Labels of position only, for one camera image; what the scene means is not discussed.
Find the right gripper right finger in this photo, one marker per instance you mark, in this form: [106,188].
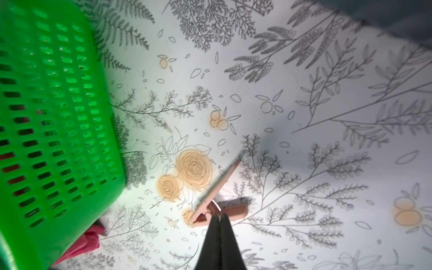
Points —
[230,258]

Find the pink garment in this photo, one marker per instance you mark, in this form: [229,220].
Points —
[86,243]

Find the green plastic laundry basket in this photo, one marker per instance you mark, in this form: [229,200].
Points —
[60,164]

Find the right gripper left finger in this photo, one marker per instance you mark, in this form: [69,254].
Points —
[210,258]

